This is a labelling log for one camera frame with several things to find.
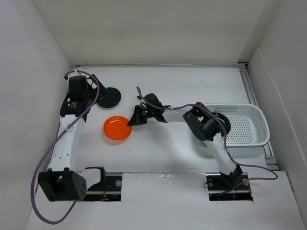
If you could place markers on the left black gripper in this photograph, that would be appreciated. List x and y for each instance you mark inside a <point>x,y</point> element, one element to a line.
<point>95,91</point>

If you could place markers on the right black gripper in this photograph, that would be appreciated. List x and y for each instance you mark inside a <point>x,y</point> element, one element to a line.
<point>137,119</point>

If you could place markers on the black plate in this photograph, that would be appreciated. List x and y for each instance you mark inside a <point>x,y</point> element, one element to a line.
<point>224,121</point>
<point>109,97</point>

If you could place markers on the orange plate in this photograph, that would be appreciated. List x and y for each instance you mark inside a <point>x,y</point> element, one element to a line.
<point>116,128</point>

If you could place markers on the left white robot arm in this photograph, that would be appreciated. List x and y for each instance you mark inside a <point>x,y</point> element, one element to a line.
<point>61,181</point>

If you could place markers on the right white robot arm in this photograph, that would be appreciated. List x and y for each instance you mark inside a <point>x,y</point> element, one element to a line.
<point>208,127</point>

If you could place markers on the white perforated plastic bin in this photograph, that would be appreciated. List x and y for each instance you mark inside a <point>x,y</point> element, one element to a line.
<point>249,127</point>

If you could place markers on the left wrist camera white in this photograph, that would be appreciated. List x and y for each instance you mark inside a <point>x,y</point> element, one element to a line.
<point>71,74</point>

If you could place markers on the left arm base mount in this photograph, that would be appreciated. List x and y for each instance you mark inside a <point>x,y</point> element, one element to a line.
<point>108,192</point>

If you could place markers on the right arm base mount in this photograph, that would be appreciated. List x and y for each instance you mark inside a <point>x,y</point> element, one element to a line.
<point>221,190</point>

